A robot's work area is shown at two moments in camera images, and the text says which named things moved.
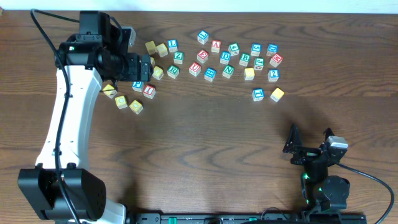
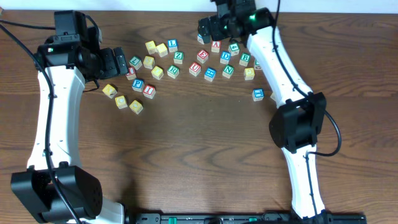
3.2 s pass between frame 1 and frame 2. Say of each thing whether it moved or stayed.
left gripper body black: moved
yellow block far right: stayed
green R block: stayed
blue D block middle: stayed
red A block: stayed
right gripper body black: moved
